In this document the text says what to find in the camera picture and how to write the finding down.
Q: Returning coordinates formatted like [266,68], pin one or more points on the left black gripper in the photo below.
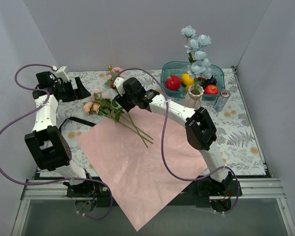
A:
[72,89]

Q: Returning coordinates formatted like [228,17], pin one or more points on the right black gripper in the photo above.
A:
[123,101]

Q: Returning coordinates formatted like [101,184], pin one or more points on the white pink flower stem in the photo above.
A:
[98,95]

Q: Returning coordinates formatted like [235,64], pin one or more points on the black ribbon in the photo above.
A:
[78,120]

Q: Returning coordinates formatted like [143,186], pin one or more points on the white ribbed vase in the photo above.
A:
[193,100]

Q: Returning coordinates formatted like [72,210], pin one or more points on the purple pink wrapping paper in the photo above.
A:
[142,180]

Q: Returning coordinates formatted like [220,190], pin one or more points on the blue flower stem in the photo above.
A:
[199,67]

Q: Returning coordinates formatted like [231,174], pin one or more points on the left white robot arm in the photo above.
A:
[48,147]

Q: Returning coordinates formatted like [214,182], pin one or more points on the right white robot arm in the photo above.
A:
[199,127]

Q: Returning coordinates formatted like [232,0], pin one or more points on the pink flower stem with bud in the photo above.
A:
[112,74]

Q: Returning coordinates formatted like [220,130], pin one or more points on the peach flower stem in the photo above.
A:
[110,110]

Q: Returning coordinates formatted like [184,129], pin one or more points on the red dragon fruit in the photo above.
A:
[173,82]

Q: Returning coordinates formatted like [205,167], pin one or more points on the teal plastic basket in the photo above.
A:
[178,68]

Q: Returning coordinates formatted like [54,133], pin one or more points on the small yellow lemon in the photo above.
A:
[186,88]

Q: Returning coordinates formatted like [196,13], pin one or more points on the red apple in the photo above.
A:
[211,90]

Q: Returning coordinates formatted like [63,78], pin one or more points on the black grapes bunch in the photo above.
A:
[206,82]

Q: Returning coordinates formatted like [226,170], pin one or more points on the silver drink can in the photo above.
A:
[221,100]

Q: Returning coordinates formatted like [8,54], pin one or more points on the floral tablecloth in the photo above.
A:
[235,136]

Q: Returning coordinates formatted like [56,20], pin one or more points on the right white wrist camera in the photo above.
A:
[118,85]

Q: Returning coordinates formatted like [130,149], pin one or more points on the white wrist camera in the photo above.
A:
[118,85]
[62,73]

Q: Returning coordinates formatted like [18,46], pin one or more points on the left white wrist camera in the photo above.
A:
[62,73]

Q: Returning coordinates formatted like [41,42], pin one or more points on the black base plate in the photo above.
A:
[205,193]

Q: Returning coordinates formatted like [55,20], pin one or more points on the aluminium frame rail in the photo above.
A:
[252,188]

